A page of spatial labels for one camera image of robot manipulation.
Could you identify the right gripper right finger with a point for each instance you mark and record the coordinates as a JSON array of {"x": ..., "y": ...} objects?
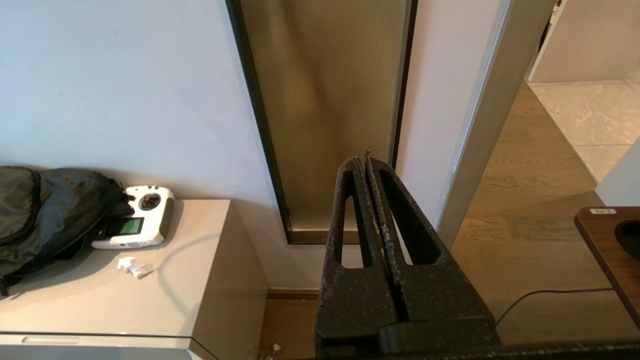
[{"x": 440, "y": 300}]

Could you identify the grey door frame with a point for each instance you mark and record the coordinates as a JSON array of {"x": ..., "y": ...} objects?
[{"x": 490, "y": 110}]

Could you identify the small black Camel backpack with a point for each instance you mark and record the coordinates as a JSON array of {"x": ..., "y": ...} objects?
[{"x": 50, "y": 215}]

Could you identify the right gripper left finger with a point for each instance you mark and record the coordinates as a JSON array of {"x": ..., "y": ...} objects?
[{"x": 350, "y": 300}]

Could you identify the brown wooden table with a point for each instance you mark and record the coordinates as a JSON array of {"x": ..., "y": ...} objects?
[{"x": 600, "y": 240}]

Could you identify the small clear plastic scrap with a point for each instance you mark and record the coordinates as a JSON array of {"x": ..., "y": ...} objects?
[{"x": 273, "y": 349}]

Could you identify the beige cabinet top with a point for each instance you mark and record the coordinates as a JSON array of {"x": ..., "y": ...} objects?
[{"x": 200, "y": 260}]

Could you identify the white remote controller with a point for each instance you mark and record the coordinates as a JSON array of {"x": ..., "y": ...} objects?
[{"x": 155, "y": 220}]

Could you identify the crumpled white wrapper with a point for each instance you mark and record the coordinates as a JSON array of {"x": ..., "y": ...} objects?
[{"x": 134, "y": 267}]

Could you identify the white table label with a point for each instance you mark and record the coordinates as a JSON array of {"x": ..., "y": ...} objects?
[{"x": 602, "y": 211}]

